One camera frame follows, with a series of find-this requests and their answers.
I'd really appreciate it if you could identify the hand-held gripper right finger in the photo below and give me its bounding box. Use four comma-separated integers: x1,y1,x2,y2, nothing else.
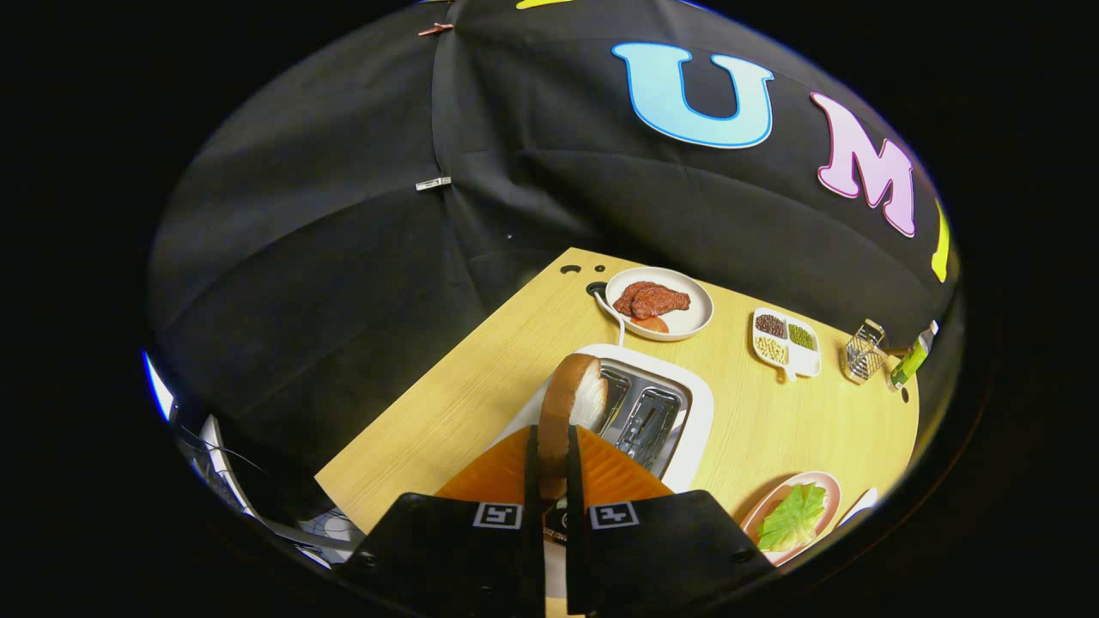
562,425,775,615

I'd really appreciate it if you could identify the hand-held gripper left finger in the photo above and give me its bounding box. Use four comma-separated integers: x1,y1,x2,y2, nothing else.
339,425,547,615

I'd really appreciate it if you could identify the green lettuce leaf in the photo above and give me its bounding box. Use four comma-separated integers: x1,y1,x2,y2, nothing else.
756,482,828,553

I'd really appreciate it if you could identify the plain bread slice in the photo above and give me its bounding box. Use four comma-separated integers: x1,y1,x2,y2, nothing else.
537,353,609,501

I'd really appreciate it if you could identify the white toaster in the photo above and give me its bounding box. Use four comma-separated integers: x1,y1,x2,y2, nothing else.
489,343,715,602

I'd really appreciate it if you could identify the pink round plate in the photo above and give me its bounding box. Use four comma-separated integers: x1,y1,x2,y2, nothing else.
740,470,842,567

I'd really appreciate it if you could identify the white square plate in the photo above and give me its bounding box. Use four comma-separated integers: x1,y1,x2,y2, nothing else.
837,487,880,527

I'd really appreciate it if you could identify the white divided bean dish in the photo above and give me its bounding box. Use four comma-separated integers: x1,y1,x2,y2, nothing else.
752,307,823,383

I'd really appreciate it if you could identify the round white plate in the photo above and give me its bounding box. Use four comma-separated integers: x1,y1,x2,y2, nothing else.
604,266,714,342

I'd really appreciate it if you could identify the red-brown meat piece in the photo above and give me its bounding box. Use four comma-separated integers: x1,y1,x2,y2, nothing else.
613,281,691,320

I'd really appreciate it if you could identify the green label plastic bottle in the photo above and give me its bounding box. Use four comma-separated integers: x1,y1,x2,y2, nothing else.
888,321,939,391

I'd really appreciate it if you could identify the black backdrop cloth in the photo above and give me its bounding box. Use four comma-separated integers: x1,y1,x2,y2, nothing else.
146,0,958,524

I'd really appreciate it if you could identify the white toaster cable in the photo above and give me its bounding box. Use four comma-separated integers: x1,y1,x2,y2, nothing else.
592,290,628,348

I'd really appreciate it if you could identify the metal wire utensil holder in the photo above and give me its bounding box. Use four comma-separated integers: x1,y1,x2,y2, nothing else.
841,319,887,385

